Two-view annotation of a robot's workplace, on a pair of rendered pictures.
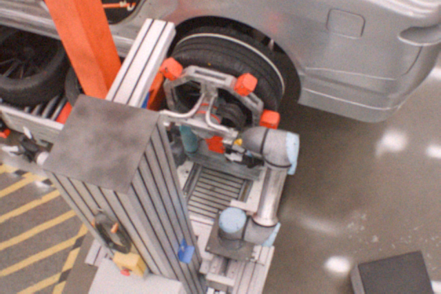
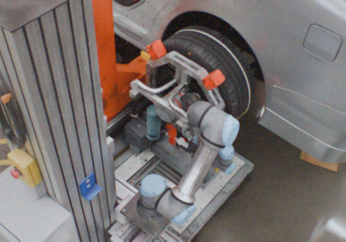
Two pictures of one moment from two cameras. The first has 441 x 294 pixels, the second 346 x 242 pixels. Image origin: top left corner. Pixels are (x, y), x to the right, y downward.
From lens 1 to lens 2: 60 cm
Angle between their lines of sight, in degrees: 10
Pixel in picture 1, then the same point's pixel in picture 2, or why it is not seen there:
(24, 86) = not seen: hidden behind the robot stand
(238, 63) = (214, 60)
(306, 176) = (248, 202)
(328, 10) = (309, 24)
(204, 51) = (189, 41)
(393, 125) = (345, 189)
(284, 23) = (266, 32)
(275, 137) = (216, 113)
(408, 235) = not seen: outside the picture
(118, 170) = (17, 13)
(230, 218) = (151, 183)
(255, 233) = (169, 205)
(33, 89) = not seen: hidden behind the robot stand
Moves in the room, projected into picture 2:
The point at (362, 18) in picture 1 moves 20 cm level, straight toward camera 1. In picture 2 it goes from (340, 39) to (321, 61)
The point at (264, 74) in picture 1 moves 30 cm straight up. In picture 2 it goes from (234, 79) to (244, 35)
